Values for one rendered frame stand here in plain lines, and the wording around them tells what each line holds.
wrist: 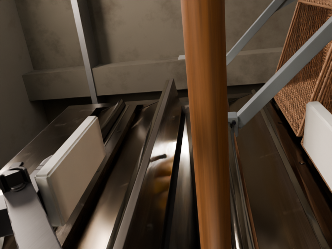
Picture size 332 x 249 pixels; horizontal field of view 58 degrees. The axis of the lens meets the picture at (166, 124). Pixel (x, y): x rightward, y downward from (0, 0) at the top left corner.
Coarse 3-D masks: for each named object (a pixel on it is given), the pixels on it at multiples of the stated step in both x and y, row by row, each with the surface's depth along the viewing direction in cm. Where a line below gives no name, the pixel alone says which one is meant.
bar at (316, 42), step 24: (288, 0) 94; (240, 48) 101; (312, 48) 53; (288, 72) 55; (264, 96) 58; (240, 120) 61; (240, 168) 46; (240, 192) 40; (240, 216) 36; (240, 240) 33
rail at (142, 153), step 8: (168, 80) 172; (160, 104) 138; (152, 120) 123; (152, 128) 116; (144, 144) 105; (144, 152) 100; (136, 168) 91; (136, 176) 87; (128, 184) 84; (128, 192) 81; (128, 200) 78; (120, 208) 75; (120, 216) 73; (120, 224) 70; (112, 232) 68; (112, 240) 66; (112, 248) 64
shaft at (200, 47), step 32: (192, 0) 19; (224, 0) 20; (192, 32) 20; (224, 32) 21; (192, 64) 21; (224, 64) 22; (192, 96) 22; (224, 96) 22; (192, 128) 24; (224, 128) 23; (224, 160) 24; (224, 192) 25; (224, 224) 27
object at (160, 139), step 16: (176, 96) 170; (160, 112) 129; (176, 112) 160; (160, 128) 116; (176, 128) 150; (160, 144) 112; (144, 160) 94; (160, 160) 107; (144, 176) 86; (160, 176) 103; (144, 192) 83; (160, 192) 99; (128, 208) 74; (144, 208) 81; (160, 208) 95; (128, 224) 69; (144, 224) 78; (160, 224) 92; (128, 240) 67; (144, 240) 76; (160, 240) 89
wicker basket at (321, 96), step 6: (330, 66) 102; (330, 72) 103; (330, 78) 104; (324, 84) 105; (330, 84) 105; (324, 90) 106; (330, 90) 106; (318, 96) 107; (324, 96) 107; (330, 96) 107; (324, 102) 108; (330, 102) 107; (330, 108) 108; (312, 162) 103; (324, 180) 93
